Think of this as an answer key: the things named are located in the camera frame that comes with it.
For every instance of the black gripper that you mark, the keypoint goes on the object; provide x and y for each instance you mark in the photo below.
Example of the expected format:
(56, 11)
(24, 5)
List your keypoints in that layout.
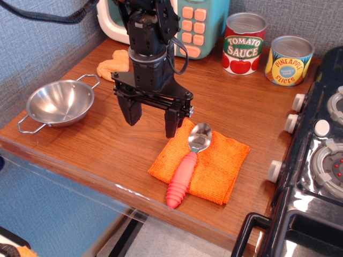
(152, 82)

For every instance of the silver metal bowl with handles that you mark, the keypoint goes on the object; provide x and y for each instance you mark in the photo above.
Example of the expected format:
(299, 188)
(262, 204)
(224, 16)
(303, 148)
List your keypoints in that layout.
(61, 103)

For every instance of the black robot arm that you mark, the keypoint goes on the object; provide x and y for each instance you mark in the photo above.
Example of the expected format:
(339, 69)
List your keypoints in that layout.
(151, 27)

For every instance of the orange folded towel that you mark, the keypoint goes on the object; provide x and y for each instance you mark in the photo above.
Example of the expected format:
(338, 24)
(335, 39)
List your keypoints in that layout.
(217, 167)

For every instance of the toy chicken wing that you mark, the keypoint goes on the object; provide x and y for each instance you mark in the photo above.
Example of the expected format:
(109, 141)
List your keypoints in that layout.
(118, 63)

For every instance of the tomato sauce can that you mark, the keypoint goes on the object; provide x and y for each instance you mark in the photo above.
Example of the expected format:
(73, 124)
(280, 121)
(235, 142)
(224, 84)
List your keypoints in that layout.
(243, 42)

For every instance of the pineapple slices can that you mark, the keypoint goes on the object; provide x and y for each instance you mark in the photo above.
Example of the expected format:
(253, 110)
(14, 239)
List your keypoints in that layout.
(288, 61)

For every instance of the black toy stove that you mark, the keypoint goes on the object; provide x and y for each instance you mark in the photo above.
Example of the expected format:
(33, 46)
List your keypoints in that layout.
(306, 217)

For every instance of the spoon with pink handle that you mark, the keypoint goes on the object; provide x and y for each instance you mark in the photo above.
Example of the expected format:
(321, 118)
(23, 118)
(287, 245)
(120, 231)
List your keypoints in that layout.
(199, 140)

